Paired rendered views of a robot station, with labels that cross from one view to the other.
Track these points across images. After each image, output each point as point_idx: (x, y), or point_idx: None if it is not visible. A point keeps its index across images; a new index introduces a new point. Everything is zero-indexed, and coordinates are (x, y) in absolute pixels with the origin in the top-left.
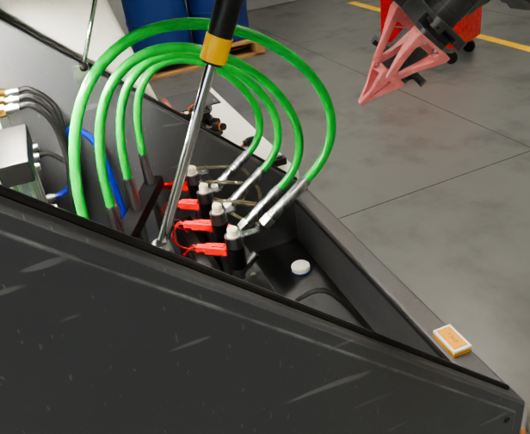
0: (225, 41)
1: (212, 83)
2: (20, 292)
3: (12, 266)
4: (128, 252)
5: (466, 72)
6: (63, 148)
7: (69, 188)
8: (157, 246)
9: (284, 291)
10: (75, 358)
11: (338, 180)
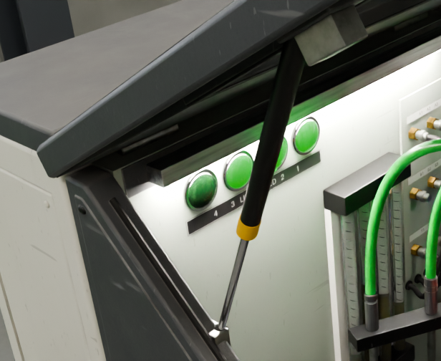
0: (243, 225)
1: (244, 246)
2: (124, 292)
3: (122, 276)
4: (174, 316)
5: None
6: None
7: None
8: (214, 328)
9: None
10: (145, 354)
11: None
